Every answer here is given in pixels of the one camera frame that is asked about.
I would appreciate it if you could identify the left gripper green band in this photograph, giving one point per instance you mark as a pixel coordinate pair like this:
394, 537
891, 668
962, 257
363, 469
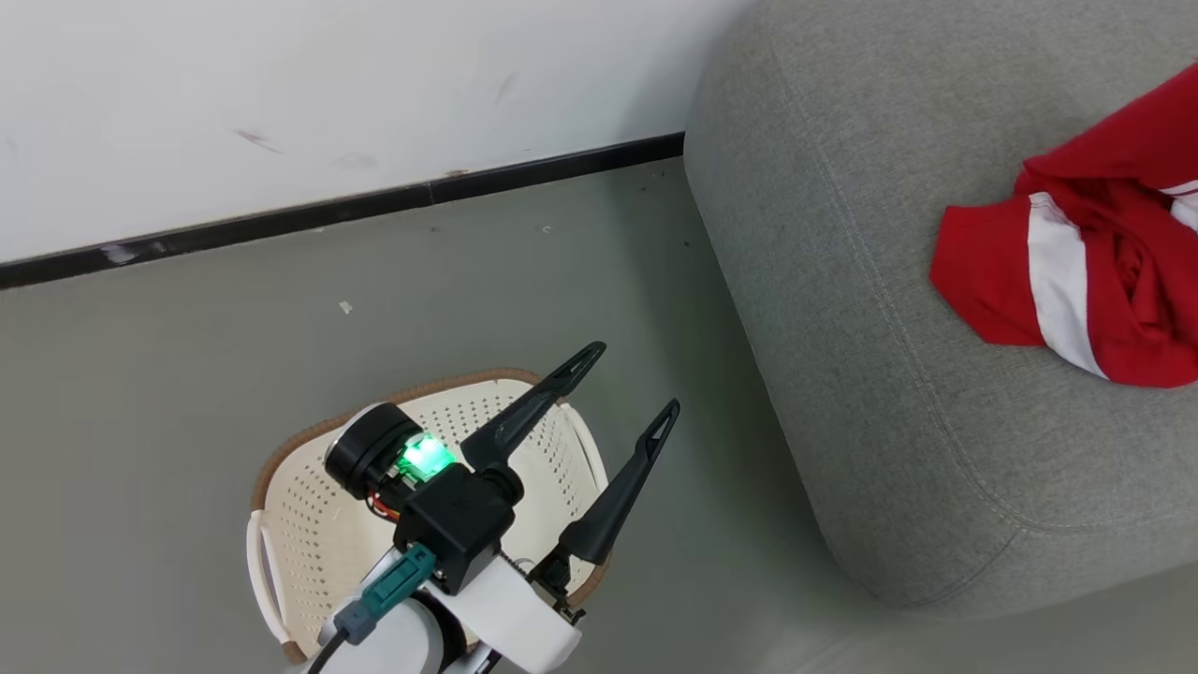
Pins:
370, 449

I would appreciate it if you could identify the red and white garment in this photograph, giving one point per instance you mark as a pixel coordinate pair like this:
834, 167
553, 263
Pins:
1123, 281

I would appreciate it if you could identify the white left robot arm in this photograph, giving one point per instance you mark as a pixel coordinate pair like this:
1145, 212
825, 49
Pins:
398, 646

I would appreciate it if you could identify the cream perforated laundry basket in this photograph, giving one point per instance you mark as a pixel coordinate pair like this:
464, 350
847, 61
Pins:
318, 524

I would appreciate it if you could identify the grey fabric sofa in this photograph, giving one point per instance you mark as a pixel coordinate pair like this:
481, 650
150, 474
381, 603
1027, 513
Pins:
917, 328

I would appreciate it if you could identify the black baseboard strip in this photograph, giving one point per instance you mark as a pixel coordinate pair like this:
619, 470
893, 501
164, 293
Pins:
281, 220

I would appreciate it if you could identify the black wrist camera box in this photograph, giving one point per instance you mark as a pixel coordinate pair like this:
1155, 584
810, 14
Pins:
459, 524

